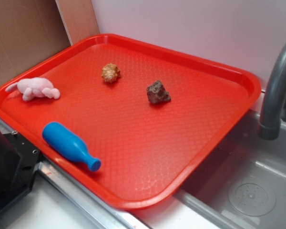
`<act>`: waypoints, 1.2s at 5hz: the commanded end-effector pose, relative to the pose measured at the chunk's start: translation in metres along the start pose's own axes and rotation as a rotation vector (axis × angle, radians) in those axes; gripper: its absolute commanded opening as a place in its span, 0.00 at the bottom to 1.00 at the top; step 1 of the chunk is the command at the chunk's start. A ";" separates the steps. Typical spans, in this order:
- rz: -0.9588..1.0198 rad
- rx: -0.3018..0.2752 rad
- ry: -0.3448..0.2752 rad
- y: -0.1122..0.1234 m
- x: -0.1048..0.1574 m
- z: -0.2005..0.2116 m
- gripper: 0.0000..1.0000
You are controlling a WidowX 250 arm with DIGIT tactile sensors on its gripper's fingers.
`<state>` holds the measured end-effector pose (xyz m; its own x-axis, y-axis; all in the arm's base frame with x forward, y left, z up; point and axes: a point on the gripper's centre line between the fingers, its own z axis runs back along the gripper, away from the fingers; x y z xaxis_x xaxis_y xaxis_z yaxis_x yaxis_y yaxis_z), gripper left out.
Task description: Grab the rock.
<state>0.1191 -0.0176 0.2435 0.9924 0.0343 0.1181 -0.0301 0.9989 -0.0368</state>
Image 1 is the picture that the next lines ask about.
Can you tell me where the brown rough rock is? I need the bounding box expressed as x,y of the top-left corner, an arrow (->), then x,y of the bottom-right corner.
146,80 -> 171,104

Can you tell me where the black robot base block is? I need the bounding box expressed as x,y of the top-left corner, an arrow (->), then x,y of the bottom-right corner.
0,131 -> 41,214

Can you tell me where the red plastic tray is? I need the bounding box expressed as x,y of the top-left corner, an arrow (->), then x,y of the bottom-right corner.
0,34 -> 261,210

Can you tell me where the tan spiral seashell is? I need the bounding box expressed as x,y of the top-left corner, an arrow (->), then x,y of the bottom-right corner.
102,63 -> 121,83

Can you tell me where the blue plastic bottle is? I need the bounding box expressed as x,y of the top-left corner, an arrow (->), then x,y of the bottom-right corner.
42,122 -> 102,172

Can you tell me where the pink plush toy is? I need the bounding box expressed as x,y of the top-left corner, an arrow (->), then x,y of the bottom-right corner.
5,77 -> 61,102

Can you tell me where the grey plastic sink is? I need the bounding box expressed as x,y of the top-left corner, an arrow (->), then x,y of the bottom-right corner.
175,111 -> 286,229

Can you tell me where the grey toy faucet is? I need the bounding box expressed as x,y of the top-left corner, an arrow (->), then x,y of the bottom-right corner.
258,44 -> 286,140

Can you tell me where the brown cardboard panel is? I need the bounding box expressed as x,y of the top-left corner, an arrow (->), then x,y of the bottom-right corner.
0,0 -> 99,86

